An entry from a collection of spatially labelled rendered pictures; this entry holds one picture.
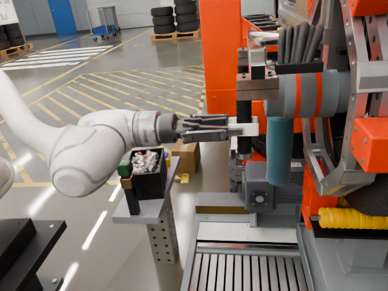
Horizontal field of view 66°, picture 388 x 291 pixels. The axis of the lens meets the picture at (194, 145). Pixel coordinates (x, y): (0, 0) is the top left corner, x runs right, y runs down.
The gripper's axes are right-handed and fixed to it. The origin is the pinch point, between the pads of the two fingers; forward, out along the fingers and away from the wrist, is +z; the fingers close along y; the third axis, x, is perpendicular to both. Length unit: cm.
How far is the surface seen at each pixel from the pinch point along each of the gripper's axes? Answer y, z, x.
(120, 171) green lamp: -10.2, -38.9, -18.9
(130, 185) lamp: -10.2, -36.6, -24.4
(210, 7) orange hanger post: -60, -12, 24
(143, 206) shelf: -16, -36, -38
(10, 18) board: -762, -638, 15
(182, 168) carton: -108, -42, -78
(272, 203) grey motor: -40, 12, -54
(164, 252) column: -30, -37, -76
